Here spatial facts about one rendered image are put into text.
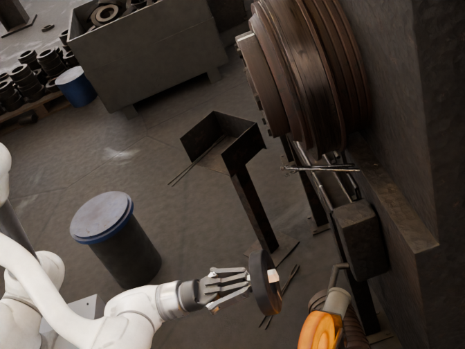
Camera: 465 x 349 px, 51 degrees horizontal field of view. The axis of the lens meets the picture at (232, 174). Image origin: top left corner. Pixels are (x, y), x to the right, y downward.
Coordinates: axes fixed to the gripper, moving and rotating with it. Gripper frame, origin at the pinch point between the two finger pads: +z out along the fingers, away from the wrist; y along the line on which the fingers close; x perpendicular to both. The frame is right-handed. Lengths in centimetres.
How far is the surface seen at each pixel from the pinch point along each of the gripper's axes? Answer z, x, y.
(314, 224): 1, -84, -94
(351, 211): 23.4, -5.3, -18.7
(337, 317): 13.6, -13.8, 5.5
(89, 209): -97, -37, -97
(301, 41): 25, 42, -25
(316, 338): 8.9, -8.5, 13.0
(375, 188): 30.8, 1.6, -17.4
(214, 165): -25, -23, -82
